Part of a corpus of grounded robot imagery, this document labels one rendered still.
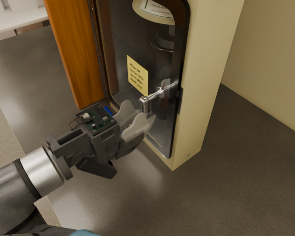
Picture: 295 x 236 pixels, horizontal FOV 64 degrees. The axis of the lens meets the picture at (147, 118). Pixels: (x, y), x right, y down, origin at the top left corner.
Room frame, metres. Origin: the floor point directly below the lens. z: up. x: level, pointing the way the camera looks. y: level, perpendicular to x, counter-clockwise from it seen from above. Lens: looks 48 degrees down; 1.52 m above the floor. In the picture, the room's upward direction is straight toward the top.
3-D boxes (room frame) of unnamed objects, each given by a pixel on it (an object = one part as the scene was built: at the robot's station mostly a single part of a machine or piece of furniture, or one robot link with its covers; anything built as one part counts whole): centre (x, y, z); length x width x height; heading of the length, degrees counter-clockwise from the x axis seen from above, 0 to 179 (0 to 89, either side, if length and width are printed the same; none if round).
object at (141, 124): (0.30, 0.01, 1.17); 0.09 x 0.03 x 0.06; 124
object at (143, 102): (0.34, -0.01, 1.17); 0.05 x 0.03 x 0.10; 128
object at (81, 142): (0.25, 0.11, 1.17); 0.12 x 0.08 x 0.09; 128
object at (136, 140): (0.27, 0.05, 1.15); 0.09 x 0.05 x 0.02; 124
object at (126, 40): (0.45, 0.04, 1.19); 0.30 x 0.01 x 0.40; 38
